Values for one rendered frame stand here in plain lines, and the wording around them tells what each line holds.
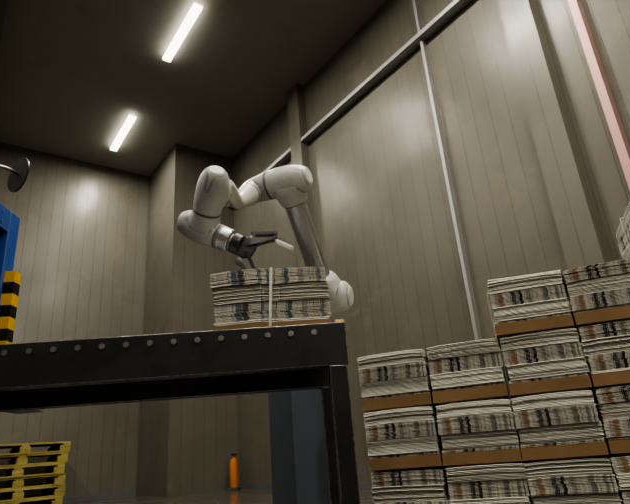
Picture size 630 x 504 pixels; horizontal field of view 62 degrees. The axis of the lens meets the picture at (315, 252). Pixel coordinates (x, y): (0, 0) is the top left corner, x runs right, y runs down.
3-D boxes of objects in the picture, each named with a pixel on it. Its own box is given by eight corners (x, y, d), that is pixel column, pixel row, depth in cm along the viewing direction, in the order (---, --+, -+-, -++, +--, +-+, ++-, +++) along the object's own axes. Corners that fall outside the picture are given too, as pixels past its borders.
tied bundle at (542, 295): (497, 351, 240) (487, 302, 248) (566, 342, 232) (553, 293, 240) (496, 337, 206) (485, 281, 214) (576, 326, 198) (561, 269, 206)
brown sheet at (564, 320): (497, 349, 240) (495, 340, 241) (564, 341, 232) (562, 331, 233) (496, 335, 206) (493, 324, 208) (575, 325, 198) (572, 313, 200)
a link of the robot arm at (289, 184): (319, 308, 268) (359, 301, 261) (311, 325, 254) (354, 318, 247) (268, 167, 244) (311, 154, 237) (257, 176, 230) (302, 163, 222)
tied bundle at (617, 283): (567, 342, 231) (555, 292, 239) (642, 332, 222) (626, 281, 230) (575, 326, 198) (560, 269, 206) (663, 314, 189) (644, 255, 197)
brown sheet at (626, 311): (568, 340, 231) (566, 331, 233) (641, 331, 222) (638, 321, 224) (575, 324, 198) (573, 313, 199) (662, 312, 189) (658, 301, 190)
